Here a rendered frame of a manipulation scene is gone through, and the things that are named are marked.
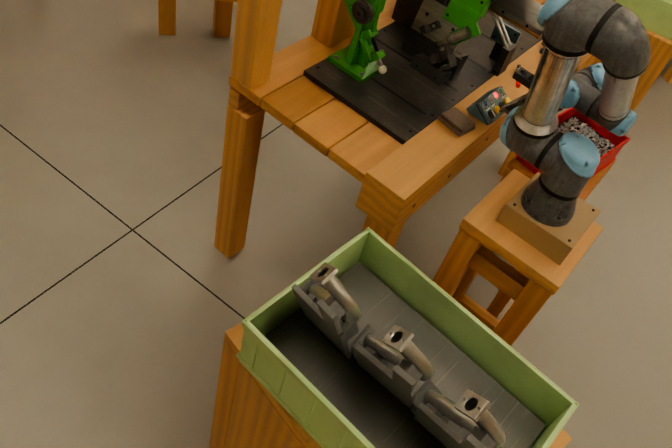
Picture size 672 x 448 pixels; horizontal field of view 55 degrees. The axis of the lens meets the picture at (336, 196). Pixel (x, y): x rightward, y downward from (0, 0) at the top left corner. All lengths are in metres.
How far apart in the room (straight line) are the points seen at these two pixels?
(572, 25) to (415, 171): 0.62
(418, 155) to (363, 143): 0.17
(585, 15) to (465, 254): 0.79
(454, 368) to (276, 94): 0.99
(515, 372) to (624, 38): 0.76
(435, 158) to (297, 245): 1.00
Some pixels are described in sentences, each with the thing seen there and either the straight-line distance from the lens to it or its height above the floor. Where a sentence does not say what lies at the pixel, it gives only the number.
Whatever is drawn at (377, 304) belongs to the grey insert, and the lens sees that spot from 1.60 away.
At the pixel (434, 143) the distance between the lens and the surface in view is 1.98.
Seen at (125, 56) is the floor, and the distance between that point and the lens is 3.59.
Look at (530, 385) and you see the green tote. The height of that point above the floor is 0.91.
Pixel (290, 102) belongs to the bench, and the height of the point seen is 0.88.
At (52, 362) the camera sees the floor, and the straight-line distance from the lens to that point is 2.46.
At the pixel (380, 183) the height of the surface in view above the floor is 0.90.
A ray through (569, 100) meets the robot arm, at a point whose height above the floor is 1.19.
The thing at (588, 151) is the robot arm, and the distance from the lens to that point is 1.79.
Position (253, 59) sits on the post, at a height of 1.00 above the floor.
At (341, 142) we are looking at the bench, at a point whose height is 0.88.
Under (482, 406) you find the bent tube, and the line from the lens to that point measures 1.15.
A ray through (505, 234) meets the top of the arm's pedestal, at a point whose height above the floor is 0.85.
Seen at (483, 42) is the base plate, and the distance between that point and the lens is 2.53.
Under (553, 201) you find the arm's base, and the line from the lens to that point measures 1.83.
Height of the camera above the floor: 2.15
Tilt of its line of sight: 46 degrees down
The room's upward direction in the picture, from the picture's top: 16 degrees clockwise
